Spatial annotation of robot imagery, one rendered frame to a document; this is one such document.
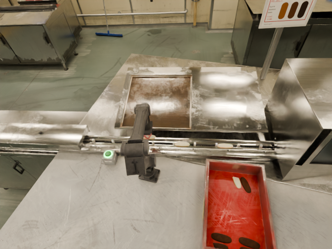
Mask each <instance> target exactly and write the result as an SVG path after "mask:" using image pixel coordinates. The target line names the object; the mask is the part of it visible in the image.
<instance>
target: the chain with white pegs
mask: <svg viewBox="0 0 332 249"><path fill-rule="evenodd" d="M83 142H101V141H95V140H94V139H92V141H83ZM102 142H103V143H122V142H114V140H113V139H112V142H105V141H102ZM149 144H159V145H175V142H174V141H173V143H172V144H162V143H154V141H152V143H149ZM190 145H191V144H190ZM217 145H218V144H217V143H215V145H196V142H194V145H191V146H215V147H217ZM262 146H263V145H262V144H260V146H259V147H248V146H240V144H238V145H237V146H233V147H244V148H245V147H246V148H271V149H274V147H262Z"/></svg>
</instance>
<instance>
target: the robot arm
mask: <svg viewBox="0 0 332 249"><path fill-rule="evenodd" d="M134 113H135V114H136V117H135V121H134V125H133V129H132V133H131V136H130V138H129V139H128V141H122V144H121V148H120V154H121V156H124V160H125V167H126V173H127V176H129V175H139V176H138V178H139V179H141V180H145V181H149V182H153V183H157V181H158V178H159V175H160V173H161V171H160V170H159V169H156V168H154V167H156V154H149V139H150V137H151V135H152V129H153V125H152V123H153V122H152V121H150V118H149V116H150V113H151V111H150V106H149V104H147V102H145V103H141V104H136V106H135V107H134ZM146 135H148V136H149V137H148V138H147V137H146ZM143 137H145V138H146V139H143Z"/></svg>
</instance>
